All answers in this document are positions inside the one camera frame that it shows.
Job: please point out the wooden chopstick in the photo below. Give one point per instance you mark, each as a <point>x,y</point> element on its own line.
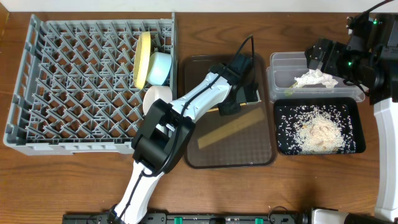
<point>241,104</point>
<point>231,128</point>

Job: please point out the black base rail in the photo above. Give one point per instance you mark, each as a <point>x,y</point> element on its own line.
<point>313,215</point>

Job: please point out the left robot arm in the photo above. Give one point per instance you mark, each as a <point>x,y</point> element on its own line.
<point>167,128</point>

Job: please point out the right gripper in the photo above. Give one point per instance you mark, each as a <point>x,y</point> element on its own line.
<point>335,50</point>

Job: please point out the clear plastic waste bin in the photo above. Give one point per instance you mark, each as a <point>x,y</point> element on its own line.
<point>285,66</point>

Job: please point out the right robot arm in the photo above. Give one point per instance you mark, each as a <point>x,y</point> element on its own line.
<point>370,59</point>

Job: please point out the light blue bowl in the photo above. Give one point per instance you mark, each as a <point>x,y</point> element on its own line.
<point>159,68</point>

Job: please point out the rice food scraps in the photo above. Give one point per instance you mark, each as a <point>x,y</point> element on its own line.
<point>314,129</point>

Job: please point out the white pink bowl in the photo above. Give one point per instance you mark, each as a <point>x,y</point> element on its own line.
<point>154,93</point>

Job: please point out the yellow round plate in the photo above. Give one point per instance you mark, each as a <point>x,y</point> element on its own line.
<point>141,60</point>

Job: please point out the dark brown serving tray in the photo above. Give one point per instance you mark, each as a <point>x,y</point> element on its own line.
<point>253,146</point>

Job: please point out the grey plastic dishwasher rack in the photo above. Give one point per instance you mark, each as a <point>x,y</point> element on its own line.
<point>75,90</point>

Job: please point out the white paper napkin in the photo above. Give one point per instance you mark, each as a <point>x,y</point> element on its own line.
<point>314,77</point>

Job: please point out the yellow green snack wrapper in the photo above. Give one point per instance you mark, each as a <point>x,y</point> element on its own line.
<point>290,90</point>

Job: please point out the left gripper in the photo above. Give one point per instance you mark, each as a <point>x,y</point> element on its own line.
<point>234,101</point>

